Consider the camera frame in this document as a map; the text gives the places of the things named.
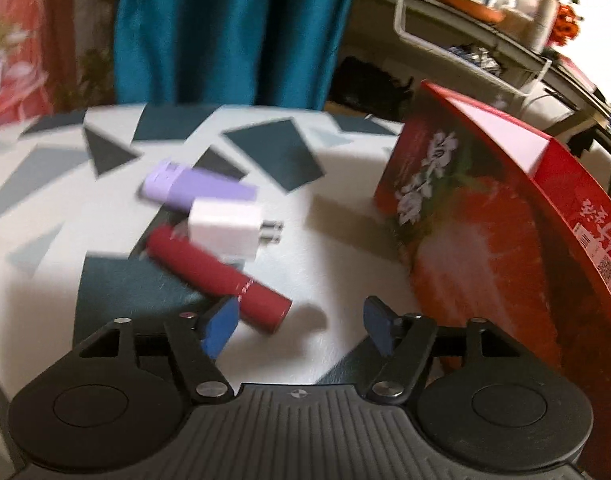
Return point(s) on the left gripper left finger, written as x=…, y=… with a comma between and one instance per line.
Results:
x=195, y=340

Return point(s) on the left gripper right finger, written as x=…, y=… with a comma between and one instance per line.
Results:
x=405, y=342

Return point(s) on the red strawberry cardboard box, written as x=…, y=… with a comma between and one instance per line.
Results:
x=495, y=219

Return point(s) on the red lipstick tube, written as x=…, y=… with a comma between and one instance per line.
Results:
x=260, y=306

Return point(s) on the white charger plug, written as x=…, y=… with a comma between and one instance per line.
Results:
x=231, y=229

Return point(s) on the lilac cylinder tube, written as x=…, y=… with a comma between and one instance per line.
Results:
x=177, y=186

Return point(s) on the black bag under desk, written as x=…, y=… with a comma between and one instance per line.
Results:
x=366, y=88

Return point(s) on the white desk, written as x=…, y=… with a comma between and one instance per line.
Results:
x=588, y=114

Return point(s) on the teal curtain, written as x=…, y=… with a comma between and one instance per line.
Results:
x=252, y=52

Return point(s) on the white wire basket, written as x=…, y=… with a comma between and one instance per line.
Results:
x=465, y=60

